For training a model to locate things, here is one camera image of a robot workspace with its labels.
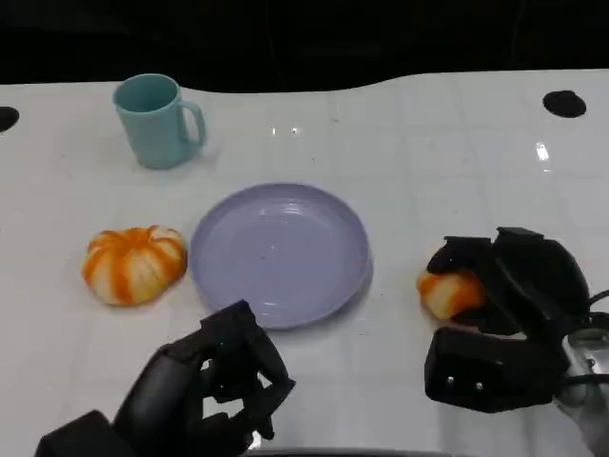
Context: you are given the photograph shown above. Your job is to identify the pale green mug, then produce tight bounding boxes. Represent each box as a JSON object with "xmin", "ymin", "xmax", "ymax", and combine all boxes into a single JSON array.
[{"xmin": 112, "ymin": 72, "xmax": 208, "ymax": 170}]

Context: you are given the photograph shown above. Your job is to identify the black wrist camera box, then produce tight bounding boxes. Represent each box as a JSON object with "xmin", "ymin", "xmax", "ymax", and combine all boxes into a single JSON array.
[
  {"xmin": 423, "ymin": 326, "xmax": 571, "ymax": 414},
  {"xmin": 35, "ymin": 409, "xmax": 139, "ymax": 457}
]

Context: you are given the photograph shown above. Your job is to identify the black table cable hole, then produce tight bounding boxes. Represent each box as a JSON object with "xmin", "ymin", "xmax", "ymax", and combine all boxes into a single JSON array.
[
  {"xmin": 541, "ymin": 89, "xmax": 587, "ymax": 119},
  {"xmin": 0, "ymin": 106, "xmax": 21, "ymax": 133}
]

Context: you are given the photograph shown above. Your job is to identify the lilac plate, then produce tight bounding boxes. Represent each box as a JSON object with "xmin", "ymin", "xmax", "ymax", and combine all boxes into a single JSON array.
[{"xmin": 189, "ymin": 182, "xmax": 374, "ymax": 331}]

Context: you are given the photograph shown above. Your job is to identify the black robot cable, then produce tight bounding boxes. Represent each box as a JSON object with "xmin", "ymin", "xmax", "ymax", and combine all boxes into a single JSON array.
[{"xmin": 583, "ymin": 289, "xmax": 609, "ymax": 330}]

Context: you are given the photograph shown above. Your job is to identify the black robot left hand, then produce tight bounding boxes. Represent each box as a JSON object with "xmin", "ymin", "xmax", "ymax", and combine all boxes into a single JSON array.
[{"xmin": 113, "ymin": 299, "xmax": 295, "ymax": 457}]

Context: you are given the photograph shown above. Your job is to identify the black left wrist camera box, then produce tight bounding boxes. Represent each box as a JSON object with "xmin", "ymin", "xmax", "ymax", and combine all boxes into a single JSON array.
[{"xmin": 35, "ymin": 409, "xmax": 139, "ymax": 457}]

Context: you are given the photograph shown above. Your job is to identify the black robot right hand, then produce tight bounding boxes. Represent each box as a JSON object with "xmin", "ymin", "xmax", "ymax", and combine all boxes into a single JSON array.
[{"xmin": 425, "ymin": 227, "xmax": 592, "ymax": 341}]

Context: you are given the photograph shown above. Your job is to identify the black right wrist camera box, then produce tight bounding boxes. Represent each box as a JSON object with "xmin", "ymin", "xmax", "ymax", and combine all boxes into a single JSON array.
[{"xmin": 423, "ymin": 326, "xmax": 571, "ymax": 414}]

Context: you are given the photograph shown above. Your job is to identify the orange and white bread roll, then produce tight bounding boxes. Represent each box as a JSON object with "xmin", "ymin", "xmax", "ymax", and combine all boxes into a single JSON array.
[
  {"xmin": 417, "ymin": 268, "xmax": 489, "ymax": 321},
  {"xmin": 82, "ymin": 225, "xmax": 188, "ymax": 307}
]

